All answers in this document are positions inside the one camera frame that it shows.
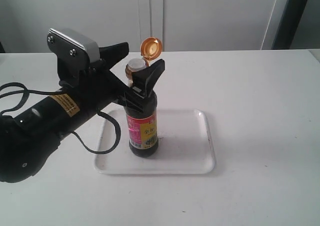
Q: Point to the white rectangular plastic tray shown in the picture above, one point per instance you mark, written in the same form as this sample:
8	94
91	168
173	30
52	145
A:
185	147

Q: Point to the dark vertical post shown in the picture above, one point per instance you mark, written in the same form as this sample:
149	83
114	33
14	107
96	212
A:
288	25

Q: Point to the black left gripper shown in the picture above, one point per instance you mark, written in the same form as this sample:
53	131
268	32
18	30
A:
97	87

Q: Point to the dark soy sauce bottle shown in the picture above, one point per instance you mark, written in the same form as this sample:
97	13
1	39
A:
142	127

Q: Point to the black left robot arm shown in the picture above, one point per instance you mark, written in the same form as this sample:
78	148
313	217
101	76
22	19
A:
28	139

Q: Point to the white cabinet with doors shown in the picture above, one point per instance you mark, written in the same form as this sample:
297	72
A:
181	25

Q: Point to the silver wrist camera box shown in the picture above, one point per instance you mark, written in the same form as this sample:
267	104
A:
75	50

